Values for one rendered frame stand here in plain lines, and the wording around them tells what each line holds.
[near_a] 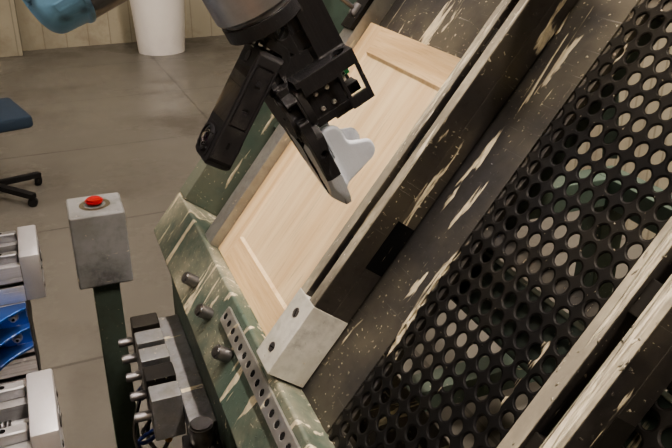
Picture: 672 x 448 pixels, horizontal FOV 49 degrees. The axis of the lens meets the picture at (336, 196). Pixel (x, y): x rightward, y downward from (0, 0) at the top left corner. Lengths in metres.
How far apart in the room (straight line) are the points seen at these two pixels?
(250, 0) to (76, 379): 2.29
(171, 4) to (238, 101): 6.92
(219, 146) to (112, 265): 1.12
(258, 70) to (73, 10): 0.15
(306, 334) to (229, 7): 0.62
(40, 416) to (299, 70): 0.57
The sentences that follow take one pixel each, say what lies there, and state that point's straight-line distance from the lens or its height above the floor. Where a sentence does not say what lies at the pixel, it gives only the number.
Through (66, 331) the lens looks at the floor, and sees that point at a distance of 3.07.
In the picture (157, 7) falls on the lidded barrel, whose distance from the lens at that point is 7.53.
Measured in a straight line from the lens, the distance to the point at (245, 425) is 1.18.
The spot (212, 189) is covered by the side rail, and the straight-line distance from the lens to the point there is 1.78.
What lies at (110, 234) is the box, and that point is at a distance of 1.72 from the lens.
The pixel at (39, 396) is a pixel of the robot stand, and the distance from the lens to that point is 1.05.
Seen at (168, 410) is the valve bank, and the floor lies 0.74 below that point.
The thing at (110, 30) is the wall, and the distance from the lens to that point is 8.34.
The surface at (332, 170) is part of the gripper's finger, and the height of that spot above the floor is 1.36.
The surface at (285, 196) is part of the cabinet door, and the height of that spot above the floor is 1.04.
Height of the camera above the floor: 1.60
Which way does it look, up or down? 23 degrees down
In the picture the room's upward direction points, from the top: straight up
